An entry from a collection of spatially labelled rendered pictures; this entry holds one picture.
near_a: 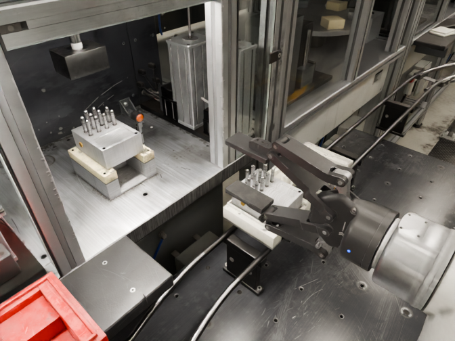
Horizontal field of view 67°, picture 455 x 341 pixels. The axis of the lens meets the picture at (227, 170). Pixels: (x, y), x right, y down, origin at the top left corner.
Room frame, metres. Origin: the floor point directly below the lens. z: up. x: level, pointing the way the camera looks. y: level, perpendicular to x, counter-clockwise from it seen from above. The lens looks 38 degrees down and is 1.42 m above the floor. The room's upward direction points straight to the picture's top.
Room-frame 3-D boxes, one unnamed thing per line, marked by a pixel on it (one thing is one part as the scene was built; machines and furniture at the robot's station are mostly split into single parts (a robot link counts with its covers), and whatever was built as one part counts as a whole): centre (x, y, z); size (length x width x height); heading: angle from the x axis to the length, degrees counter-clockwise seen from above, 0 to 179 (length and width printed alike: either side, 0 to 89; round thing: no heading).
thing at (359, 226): (0.29, -0.14, 1.12); 0.09 x 0.07 x 0.08; 48
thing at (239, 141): (0.39, -0.03, 1.17); 0.07 x 0.03 x 0.01; 48
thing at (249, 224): (0.66, -0.16, 0.84); 0.36 x 0.14 x 0.10; 138
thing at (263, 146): (0.37, -0.05, 1.18); 0.05 x 0.01 x 0.03; 48
